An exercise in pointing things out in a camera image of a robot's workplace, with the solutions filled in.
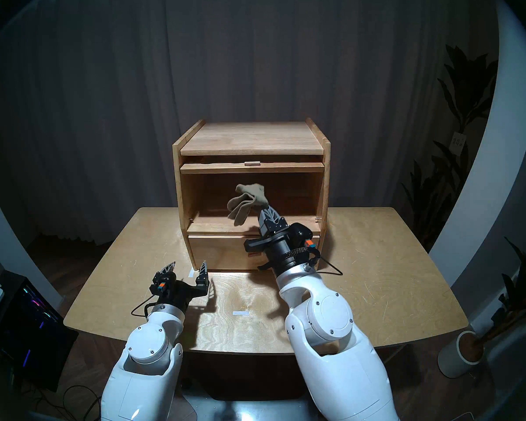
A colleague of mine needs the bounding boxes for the wooden sliding door with peg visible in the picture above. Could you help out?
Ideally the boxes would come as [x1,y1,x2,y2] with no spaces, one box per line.
[180,161,325,175]

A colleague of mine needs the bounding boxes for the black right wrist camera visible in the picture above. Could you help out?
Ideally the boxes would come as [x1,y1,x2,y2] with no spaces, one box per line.
[289,224,314,250]

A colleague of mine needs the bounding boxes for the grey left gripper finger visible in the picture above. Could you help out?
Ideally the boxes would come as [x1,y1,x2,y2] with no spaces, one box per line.
[154,261,176,285]
[195,261,211,296]

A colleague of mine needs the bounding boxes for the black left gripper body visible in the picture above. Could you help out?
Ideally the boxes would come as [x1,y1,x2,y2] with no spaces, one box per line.
[151,280,205,314]

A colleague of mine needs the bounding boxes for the grey curtain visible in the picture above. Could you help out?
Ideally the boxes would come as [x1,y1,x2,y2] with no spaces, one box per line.
[0,0,500,245]

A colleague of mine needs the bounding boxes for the white pillar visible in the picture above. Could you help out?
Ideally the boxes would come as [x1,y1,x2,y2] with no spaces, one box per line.
[430,0,526,302]
[0,170,64,311]

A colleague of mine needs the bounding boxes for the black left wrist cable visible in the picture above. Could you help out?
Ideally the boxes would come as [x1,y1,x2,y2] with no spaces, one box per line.
[131,294,158,319]

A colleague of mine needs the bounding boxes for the wooden cabinet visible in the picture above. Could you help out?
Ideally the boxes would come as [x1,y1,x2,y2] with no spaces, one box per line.
[172,118,332,272]

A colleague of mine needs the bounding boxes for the tall dark leafy plant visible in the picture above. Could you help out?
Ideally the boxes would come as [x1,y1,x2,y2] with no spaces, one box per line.
[401,43,500,250]

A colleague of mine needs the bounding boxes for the beige socks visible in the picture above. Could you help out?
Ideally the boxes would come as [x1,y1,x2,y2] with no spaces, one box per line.
[227,183,270,226]

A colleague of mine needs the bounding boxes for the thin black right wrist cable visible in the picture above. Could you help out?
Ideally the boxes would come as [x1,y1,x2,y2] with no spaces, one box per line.
[307,247,343,276]

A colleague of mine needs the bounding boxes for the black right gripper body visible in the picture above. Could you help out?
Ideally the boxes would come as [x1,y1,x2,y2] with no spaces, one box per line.
[244,231,320,274]

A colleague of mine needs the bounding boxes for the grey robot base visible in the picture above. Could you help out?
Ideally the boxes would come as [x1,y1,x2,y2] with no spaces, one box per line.
[182,394,329,421]

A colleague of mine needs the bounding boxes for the white round plant pot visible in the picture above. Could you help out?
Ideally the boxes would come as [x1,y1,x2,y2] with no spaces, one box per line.
[437,330,485,379]

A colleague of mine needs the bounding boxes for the wooden drawer with peg handle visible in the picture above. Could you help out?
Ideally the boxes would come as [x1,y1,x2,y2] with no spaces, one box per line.
[188,235,320,271]

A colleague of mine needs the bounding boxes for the black computer tower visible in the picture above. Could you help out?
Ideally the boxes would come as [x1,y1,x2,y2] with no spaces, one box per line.
[0,271,79,392]

